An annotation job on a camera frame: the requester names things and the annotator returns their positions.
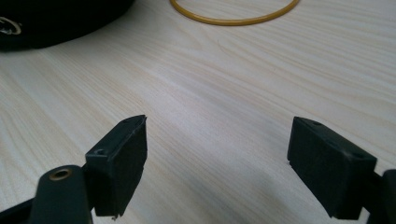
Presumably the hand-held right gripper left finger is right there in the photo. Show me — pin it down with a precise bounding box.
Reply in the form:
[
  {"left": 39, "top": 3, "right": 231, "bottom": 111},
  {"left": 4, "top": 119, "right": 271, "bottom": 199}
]
[{"left": 84, "top": 114, "right": 149, "bottom": 218}]

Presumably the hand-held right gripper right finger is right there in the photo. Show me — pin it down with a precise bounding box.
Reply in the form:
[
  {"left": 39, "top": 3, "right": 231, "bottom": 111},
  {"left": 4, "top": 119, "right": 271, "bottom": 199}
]
[{"left": 286, "top": 116, "right": 378, "bottom": 221}]

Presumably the black round object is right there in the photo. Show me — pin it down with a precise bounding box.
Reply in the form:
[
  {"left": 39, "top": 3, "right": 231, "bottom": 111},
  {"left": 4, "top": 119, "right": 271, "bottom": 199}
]
[{"left": 0, "top": 0, "right": 136, "bottom": 52}]

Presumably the yellow rubber band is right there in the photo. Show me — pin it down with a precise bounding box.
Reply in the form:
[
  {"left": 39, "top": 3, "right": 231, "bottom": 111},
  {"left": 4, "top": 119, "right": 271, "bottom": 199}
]
[{"left": 169, "top": 0, "right": 301, "bottom": 27}]

